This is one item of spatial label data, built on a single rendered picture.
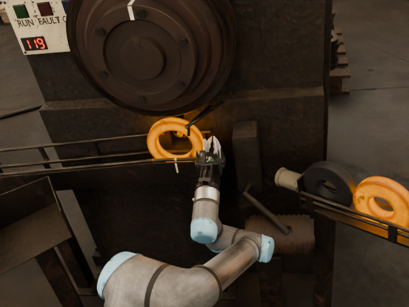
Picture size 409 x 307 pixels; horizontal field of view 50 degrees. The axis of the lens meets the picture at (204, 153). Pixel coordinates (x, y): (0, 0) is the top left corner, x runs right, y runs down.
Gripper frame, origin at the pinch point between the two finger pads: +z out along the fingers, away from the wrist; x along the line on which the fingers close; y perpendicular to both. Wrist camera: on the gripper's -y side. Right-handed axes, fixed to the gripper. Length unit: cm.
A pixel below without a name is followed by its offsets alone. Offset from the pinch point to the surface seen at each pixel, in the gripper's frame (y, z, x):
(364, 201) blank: 5, -26, -44
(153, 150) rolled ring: -0.4, -2.6, 20.0
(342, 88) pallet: -118, 127, -62
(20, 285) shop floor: -70, -28, 100
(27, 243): -5, -34, 58
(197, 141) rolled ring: 2.9, -1.9, 4.5
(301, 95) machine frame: 10.0, 8.9, -28.6
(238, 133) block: 5.9, -1.9, -9.0
